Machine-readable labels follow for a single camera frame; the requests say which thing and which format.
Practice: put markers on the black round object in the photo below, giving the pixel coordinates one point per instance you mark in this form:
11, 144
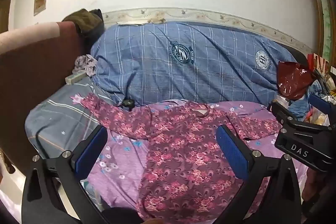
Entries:
128, 103

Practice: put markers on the wooden framed green panel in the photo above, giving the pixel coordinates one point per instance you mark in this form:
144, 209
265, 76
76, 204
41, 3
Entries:
324, 16

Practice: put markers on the red plastic bag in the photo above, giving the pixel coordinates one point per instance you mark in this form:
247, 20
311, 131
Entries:
292, 79

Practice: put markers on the dark green cloth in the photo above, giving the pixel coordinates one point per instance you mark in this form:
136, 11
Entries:
86, 22

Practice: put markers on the brown headboard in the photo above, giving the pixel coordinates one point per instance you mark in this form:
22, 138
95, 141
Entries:
31, 77

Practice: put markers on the purple floral bedsheet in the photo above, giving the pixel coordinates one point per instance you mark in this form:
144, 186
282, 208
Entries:
123, 161

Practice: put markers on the crumpled lilac cloth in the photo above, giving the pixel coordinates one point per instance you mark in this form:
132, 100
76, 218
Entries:
85, 64

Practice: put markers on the floral wall border strip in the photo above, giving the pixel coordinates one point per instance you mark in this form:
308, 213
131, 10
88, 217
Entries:
210, 18

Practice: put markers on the small white box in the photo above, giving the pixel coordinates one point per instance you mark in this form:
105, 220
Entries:
74, 78

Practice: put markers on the small wall poster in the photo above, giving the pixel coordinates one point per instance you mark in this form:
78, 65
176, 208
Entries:
40, 1

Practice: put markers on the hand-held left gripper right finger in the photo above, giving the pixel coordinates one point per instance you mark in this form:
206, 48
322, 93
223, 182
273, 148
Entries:
232, 153

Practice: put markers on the grey striped sheet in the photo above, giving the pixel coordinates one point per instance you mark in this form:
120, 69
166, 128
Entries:
60, 119

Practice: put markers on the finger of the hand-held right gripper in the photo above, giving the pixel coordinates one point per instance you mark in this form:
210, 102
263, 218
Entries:
282, 111
320, 104

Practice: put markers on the light blue cloth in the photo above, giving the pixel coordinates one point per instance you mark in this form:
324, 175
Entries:
302, 106

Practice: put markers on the maroon floral shirt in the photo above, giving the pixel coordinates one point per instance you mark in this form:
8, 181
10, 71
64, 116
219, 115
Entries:
183, 150

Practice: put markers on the blue plaid quilt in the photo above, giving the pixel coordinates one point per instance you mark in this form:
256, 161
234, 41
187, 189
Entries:
183, 64

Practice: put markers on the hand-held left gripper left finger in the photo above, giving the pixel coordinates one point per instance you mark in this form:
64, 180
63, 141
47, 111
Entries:
90, 151

